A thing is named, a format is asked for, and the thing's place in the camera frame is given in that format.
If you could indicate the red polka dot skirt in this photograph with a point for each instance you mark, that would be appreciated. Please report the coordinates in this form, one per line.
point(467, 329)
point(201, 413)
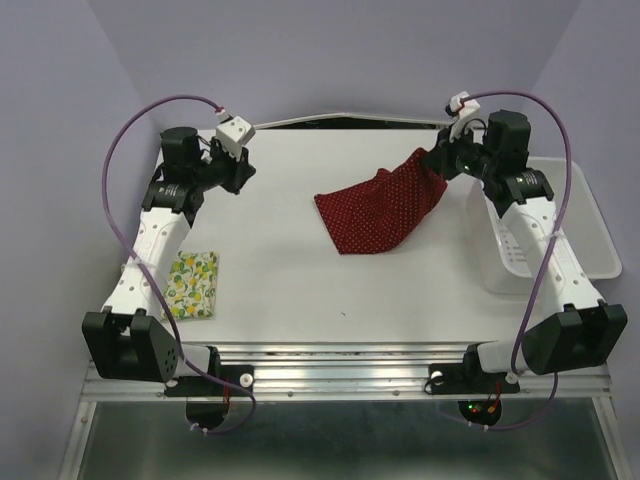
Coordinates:
point(377, 215)

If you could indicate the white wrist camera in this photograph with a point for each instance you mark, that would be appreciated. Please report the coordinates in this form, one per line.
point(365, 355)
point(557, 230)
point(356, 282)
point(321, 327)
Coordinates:
point(233, 132)
point(461, 108)

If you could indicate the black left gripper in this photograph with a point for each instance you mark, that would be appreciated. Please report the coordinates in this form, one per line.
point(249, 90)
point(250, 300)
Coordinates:
point(241, 170)

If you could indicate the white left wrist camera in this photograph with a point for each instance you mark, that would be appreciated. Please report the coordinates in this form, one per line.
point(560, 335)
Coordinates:
point(233, 132)

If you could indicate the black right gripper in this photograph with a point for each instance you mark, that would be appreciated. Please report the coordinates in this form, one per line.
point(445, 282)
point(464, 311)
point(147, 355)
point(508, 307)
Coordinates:
point(440, 155)

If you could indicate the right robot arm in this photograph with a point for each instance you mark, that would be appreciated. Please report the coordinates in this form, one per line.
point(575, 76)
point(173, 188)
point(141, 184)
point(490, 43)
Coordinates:
point(579, 328)

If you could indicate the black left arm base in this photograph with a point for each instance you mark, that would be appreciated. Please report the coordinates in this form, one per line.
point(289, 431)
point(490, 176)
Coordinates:
point(214, 409)

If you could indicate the aluminium frame rail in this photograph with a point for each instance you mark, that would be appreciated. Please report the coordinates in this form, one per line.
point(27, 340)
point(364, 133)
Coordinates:
point(309, 372)

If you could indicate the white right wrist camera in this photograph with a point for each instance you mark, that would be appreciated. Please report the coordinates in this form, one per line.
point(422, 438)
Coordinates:
point(461, 108)

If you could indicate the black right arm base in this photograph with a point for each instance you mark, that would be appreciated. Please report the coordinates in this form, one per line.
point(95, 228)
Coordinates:
point(481, 392)

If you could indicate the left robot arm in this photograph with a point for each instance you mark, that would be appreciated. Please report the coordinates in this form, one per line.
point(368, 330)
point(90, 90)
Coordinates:
point(125, 338)

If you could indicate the lemon print folded skirt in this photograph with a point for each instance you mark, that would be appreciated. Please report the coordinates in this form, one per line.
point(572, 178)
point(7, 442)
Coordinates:
point(191, 288)

